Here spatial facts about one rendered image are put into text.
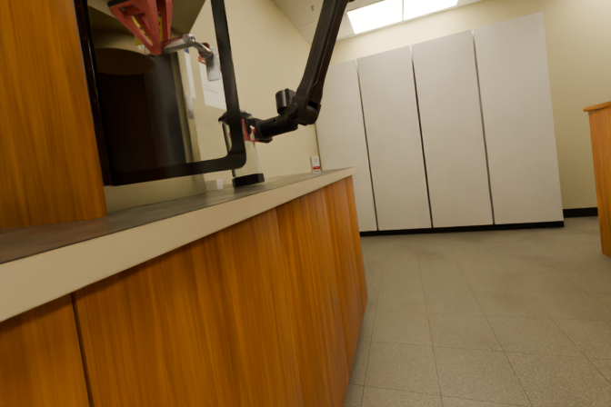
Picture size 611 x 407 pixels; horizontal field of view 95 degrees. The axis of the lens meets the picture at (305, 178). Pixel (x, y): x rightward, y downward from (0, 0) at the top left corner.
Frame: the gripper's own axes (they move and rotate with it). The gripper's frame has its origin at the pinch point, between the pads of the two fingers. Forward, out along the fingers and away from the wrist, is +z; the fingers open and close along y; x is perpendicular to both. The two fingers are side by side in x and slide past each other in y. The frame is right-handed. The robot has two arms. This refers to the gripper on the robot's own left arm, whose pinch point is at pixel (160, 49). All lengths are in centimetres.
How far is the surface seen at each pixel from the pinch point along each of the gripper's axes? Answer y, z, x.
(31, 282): 34.4, 15.2, 5.7
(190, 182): -17.8, 32.3, -19.6
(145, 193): -3.4, 27.1, -20.9
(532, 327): -62, 159, 100
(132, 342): 30.5, 28.8, 3.5
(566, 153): -289, 179, 242
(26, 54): 2.9, -4.1, -22.3
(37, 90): 5.5, 1.6, -21.1
